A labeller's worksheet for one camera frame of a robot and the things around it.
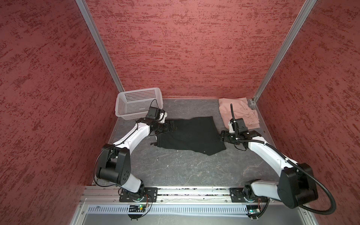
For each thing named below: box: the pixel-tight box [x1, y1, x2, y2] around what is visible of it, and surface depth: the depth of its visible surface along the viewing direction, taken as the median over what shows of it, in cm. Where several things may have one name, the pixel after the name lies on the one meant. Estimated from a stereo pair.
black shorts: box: [157, 116, 227, 156], surface depth 92 cm
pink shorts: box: [218, 97, 261, 130], surface depth 109 cm
